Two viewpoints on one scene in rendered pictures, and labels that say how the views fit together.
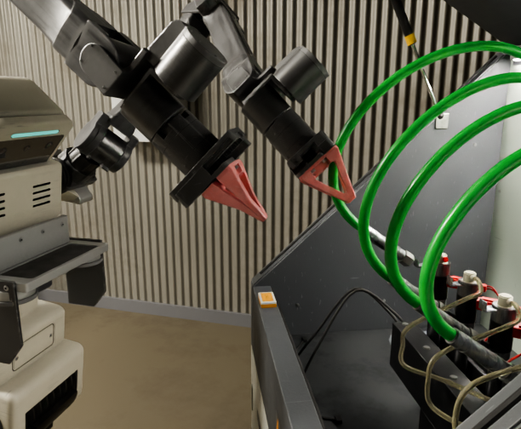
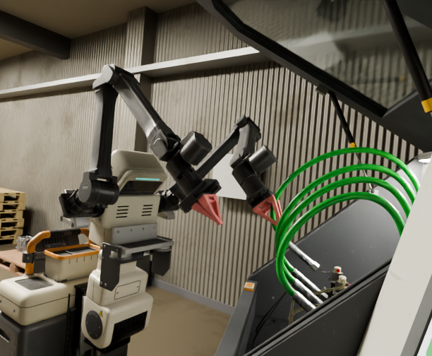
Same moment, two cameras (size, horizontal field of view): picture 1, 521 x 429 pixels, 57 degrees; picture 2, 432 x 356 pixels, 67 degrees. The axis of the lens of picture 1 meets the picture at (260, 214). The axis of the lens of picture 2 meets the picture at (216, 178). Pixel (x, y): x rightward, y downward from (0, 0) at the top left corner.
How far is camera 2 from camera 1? 0.32 m
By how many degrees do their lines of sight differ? 23
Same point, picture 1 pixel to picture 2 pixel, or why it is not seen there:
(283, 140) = (248, 189)
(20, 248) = (130, 234)
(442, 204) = (374, 248)
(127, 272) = (207, 278)
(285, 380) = (232, 322)
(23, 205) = (136, 213)
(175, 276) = (236, 286)
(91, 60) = (157, 145)
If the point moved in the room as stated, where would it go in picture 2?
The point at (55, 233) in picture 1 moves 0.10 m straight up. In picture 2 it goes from (150, 231) to (152, 206)
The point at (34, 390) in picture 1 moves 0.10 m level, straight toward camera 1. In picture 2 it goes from (121, 312) to (117, 325)
